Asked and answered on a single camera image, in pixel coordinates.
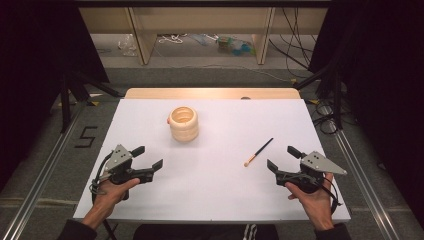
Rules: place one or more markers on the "black makeup brush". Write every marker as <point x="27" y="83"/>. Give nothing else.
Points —
<point x="258" y="152"/>

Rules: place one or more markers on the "wooden table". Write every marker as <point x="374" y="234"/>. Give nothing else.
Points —
<point x="213" y="93"/>

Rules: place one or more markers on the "person's left hand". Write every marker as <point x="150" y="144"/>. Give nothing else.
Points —
<point x="113" y="195"/>

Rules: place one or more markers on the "aluminium floor rail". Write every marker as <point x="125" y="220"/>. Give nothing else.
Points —
<point x="40" y="186"/>
<point x="363" y="180"/>

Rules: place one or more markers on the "clear plastic bag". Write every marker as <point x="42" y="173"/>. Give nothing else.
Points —
<point x="127" y="45"/>

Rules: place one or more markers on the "beige ribbed brush holder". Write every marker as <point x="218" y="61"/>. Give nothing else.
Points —
<point x="184" y="125"/>

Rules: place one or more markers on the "colourful plastic toy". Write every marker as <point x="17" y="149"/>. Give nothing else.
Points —
<point x="235" y="46"/>

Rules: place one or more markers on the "person's right hand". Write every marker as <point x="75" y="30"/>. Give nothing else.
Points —
<point x="315" y="200"/>

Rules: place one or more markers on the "small dark table grommet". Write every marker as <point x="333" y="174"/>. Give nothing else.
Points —
<point x="245" y="98"/>

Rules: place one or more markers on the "black metal stand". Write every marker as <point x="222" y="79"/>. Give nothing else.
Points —
<point x="337" y="100"/>
<point x="66" y="100"/>

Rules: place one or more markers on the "white board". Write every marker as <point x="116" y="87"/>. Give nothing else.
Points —
<point x="213" y="186"/>

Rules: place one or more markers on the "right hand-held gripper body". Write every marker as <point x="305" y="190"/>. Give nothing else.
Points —
<point x="318" y="163"/>

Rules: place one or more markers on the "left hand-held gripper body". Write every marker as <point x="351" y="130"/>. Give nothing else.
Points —
<point x="119" y="159"/>

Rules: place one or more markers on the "black curtain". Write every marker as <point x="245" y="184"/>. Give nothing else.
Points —
<point x="36" y="66"/>
<point x="383" y="83"/>

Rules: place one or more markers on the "wooden shelf unit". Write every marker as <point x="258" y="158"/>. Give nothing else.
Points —
<point x="200" y="20"/>

